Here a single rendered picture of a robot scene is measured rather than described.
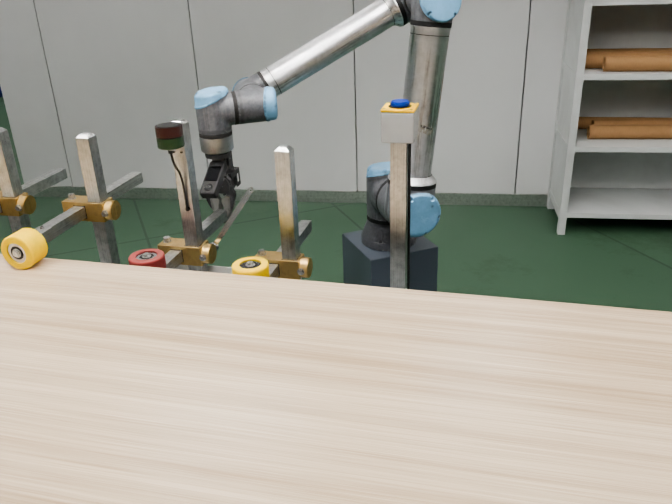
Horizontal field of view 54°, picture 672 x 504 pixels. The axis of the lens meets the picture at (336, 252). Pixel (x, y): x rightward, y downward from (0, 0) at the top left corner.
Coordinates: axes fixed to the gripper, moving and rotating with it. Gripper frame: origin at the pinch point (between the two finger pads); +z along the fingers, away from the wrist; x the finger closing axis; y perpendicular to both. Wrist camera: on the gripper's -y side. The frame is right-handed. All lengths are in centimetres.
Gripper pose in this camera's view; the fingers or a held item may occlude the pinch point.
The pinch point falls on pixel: (223, 220)
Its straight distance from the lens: 191.7
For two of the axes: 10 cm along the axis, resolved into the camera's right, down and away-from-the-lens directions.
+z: 0.4, 8.9, 4.5
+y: 2.5, -4.5, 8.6
